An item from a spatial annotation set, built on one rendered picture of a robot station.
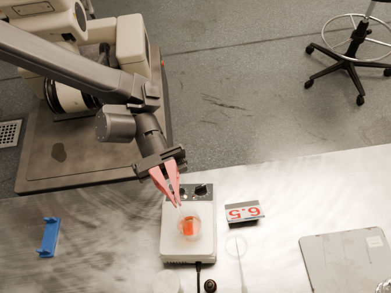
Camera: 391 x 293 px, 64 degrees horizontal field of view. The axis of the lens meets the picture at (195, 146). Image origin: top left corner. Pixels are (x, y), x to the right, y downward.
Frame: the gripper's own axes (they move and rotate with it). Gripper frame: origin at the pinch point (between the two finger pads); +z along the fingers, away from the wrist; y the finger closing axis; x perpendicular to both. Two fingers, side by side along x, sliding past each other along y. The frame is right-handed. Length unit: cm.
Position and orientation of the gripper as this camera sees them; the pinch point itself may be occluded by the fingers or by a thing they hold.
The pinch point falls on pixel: (176, 202)
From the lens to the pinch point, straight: 56.7
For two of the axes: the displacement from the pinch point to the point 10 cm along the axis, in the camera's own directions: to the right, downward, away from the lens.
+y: 9.2, -3.7, 1.4
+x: 0.8, 5.1, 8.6
